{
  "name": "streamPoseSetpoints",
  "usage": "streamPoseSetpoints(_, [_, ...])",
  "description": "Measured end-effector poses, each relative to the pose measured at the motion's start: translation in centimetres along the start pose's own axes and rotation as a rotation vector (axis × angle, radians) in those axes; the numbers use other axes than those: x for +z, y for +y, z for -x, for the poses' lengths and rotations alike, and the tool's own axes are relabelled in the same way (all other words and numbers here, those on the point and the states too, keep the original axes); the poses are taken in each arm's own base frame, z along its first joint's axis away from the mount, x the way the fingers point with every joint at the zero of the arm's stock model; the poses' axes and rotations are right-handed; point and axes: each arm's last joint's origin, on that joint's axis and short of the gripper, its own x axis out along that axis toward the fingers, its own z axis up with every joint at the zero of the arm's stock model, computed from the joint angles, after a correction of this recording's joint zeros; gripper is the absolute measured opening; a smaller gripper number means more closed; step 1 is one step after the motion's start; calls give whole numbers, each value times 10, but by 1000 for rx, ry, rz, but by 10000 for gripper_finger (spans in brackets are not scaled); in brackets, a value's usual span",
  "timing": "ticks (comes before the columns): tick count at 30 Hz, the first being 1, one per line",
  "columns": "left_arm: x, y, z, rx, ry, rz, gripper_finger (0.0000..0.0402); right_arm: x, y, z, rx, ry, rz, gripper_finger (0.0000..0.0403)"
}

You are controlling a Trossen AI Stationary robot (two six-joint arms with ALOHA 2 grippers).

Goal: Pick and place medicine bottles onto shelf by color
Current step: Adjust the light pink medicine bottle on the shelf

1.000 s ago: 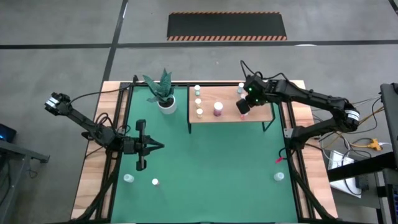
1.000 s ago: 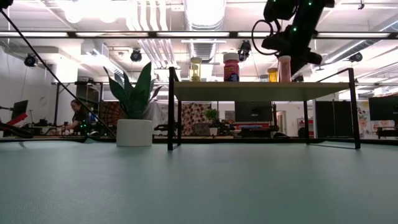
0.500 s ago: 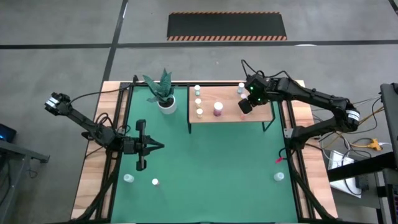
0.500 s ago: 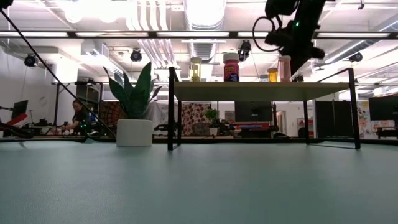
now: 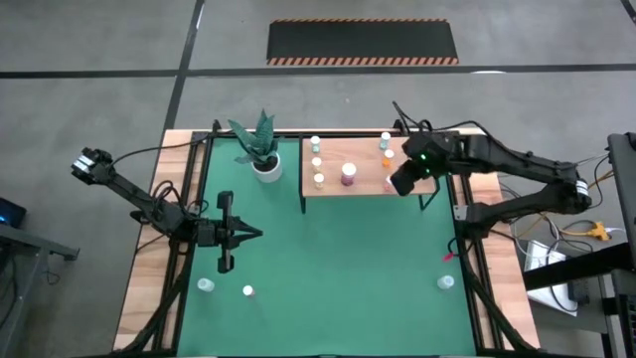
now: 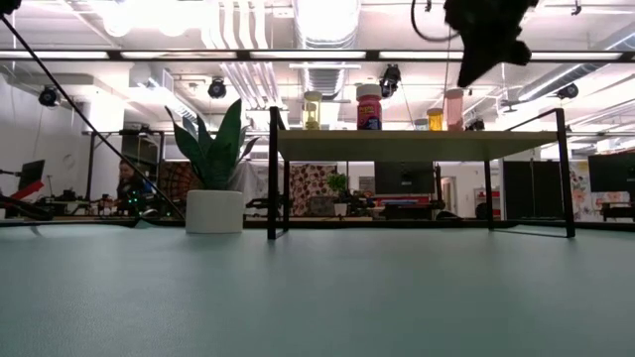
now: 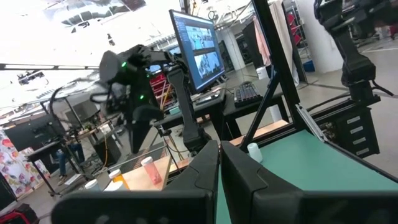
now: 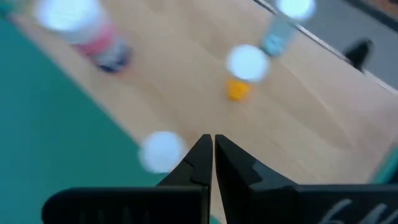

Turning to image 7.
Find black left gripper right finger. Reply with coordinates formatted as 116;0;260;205
221;140;304;224

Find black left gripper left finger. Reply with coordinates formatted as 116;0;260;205
164;140;220;192

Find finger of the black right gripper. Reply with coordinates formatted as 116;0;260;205
129;119;150;155

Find pink translucent pill bottle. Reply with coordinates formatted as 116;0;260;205
140;156;163;187

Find orange pill bottle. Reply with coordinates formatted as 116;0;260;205
108;169;130;191

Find red storage bins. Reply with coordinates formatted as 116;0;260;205
149;73;172;106

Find white opaque pill bottle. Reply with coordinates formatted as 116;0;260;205
247;142;264;164

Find black desk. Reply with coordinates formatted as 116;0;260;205
154;76;292;141

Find person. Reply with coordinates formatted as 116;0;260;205
55;142;86;186

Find computer monitor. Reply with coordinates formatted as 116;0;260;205
169;9;226;94

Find black keyboard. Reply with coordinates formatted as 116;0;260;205
233;81;264;109

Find black display screen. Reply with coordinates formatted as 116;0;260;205
2;113;68;153

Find black control box with labels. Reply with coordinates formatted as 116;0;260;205
320;104;382;159

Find floral patterned panel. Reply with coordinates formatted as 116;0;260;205
0;129;52;200

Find blue bin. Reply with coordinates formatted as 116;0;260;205
303;58;317;73

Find red and black case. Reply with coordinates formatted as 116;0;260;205
0;203;40;224

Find white metal bracket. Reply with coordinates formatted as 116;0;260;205
295;104;327;142

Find black aluminium rig frame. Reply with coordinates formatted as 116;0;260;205
239;0;398;184

